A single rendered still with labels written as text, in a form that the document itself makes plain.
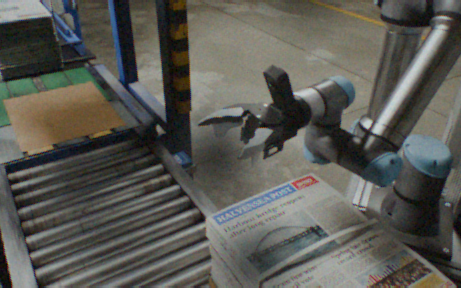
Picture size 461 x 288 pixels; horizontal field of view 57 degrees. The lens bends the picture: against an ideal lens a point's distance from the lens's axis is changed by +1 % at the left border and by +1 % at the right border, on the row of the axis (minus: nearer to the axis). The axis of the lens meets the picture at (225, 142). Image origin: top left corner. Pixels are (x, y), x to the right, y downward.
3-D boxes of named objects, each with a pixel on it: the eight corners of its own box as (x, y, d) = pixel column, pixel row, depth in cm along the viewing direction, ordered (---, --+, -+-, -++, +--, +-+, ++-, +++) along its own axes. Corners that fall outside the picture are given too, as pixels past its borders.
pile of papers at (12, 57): (65, 67, 211) (53, 14, 197) (-1, 80, 198) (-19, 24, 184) (48, 44, 239) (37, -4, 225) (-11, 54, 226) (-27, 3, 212)
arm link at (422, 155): (427, 209, 106) (442, 164, 99) (379, 183, 115) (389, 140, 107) (451, 189, 112) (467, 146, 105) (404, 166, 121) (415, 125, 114)
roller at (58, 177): (154, 160, 153) (153, 148, 150) (12, 205, 132) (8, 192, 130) (149, 153, 156) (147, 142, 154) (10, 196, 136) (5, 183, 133)
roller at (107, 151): (147, 151, 157) (146, 140, 155) (9, 193, 137) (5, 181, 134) (142, 145, 161) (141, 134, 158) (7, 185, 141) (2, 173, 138)
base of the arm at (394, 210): (383, 192, 127) (390, 165, 121) (439, 206, 121) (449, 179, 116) (376, 224, 115) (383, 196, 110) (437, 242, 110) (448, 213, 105)
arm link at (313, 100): (328, 98, 84) (298, 80, 89) (313, 105, 82) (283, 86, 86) (319, 128, 89) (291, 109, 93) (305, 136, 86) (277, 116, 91)
